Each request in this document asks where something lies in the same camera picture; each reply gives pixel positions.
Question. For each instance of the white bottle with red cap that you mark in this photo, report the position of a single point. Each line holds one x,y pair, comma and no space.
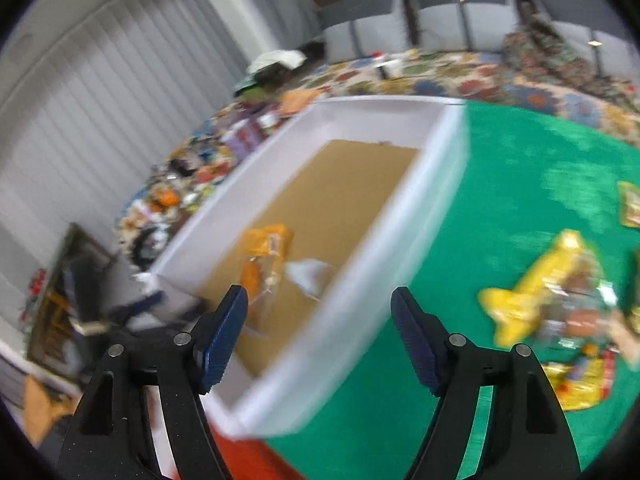
387,65

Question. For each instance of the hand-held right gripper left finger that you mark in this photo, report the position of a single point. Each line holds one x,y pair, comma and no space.
225,340

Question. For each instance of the white box with cardboard bottom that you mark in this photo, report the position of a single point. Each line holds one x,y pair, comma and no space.
440,160

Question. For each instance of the dark wooden cabinet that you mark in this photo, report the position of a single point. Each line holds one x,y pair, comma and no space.
60,300

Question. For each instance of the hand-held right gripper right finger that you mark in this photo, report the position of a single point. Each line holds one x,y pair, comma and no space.
415,340

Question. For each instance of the white crumpled packet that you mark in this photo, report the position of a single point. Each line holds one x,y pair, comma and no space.
310,275

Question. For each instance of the small red yellow snack packet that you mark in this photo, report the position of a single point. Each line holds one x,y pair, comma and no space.
580,385

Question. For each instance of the large clear yellow snack bag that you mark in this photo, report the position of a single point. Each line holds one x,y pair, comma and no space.
540,280

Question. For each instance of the white cloth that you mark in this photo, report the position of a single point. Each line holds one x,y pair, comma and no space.
277,60

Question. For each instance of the red cloth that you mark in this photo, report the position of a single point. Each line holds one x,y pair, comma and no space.
240,460

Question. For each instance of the dark floral cloth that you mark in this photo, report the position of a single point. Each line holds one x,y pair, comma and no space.
555,55

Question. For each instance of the flat yellow snack packet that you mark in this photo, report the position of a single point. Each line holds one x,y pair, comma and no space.
631,205

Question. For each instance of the beige snack packet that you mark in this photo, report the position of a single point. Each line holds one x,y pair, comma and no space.
629,330

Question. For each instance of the orange snack packet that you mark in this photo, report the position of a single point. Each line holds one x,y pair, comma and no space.
265,242

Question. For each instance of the floral bedsheet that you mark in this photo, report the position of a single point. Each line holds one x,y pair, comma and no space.
500,75

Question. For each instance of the grey curtain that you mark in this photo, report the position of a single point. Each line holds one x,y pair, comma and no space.
100,85

